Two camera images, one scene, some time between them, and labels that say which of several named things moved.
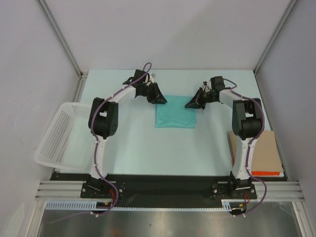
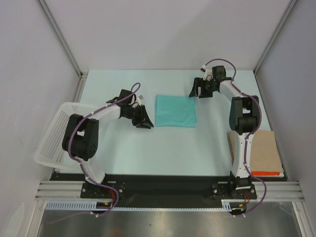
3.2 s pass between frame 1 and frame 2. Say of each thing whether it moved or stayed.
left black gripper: moved
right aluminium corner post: stayed
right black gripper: moved
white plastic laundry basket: stayed
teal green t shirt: stayed
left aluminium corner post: stayed
